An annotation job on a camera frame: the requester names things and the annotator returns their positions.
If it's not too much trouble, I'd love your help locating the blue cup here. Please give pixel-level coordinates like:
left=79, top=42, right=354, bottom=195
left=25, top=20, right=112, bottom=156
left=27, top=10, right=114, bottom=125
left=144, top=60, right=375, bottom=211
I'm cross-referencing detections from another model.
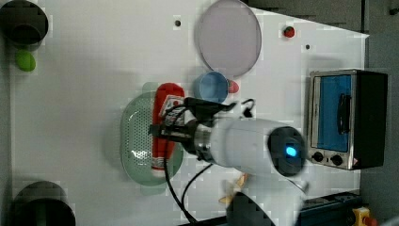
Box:
left=193, top=72, right=229, bottom=104

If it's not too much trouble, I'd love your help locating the black toaster oven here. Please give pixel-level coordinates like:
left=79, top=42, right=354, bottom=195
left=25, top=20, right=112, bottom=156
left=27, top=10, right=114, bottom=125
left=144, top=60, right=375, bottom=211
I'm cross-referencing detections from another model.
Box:
left=308, top=70, right=388, bottom=170

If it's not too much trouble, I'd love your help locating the green oval strainer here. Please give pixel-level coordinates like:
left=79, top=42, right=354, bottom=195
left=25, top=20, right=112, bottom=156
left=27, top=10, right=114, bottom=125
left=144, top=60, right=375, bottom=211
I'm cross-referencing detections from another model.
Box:
left=120, top=83, right=184, bottom=196

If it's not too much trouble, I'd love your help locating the red ketchup bottle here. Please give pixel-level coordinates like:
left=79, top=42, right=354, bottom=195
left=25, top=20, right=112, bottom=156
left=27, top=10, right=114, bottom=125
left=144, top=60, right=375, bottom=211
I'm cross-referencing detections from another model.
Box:
left=151, top=83, right=185, bottom=178

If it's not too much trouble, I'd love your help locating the peeled banana toy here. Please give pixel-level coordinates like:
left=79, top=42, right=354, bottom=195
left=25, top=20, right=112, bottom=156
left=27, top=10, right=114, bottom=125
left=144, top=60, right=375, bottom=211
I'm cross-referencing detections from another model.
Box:
left=218, top=173, right=248, bottom=204

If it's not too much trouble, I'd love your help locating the green lime toy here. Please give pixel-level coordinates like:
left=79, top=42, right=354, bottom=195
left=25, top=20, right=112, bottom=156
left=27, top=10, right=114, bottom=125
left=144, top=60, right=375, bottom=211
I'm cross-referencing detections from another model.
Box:
left=15, top=50, right=36, bottom=72

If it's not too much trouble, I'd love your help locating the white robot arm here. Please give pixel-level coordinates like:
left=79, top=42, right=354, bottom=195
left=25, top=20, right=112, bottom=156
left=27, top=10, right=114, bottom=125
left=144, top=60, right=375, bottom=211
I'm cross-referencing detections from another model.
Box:
left=150, top=119, right=309, bottom=226

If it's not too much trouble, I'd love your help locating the red strawberry toy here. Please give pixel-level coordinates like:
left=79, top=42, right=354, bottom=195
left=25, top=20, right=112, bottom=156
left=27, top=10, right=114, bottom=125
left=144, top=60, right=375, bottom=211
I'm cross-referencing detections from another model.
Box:
left=229, top=80, right=239, bottom=93

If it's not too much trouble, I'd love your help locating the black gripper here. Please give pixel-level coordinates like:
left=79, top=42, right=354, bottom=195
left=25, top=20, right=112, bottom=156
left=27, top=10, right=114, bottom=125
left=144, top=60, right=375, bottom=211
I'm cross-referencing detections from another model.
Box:
left=149, top=121, right=199, bottom=154

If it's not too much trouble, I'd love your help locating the black cylinder container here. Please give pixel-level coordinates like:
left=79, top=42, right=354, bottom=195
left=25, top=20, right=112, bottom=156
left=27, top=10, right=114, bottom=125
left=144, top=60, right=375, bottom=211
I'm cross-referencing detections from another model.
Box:
left=0, top=0, right=49, bottom=51

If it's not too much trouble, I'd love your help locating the yellow red clamp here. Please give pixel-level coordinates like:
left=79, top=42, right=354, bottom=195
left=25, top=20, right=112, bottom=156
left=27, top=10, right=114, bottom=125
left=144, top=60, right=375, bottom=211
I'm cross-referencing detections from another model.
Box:
left=352, top=207, right=378, bottom=226

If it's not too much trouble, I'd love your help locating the grey round plate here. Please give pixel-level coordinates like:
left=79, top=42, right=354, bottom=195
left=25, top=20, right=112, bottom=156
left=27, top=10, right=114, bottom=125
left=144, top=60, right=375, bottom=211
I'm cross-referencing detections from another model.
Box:
left=197, top=0, right=262, bottom=78

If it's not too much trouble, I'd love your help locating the black cylinder cup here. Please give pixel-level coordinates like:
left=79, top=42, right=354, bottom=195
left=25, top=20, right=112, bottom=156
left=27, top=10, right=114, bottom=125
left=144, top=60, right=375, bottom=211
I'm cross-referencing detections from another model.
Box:
left=8, top=181, right=76, bottom=226

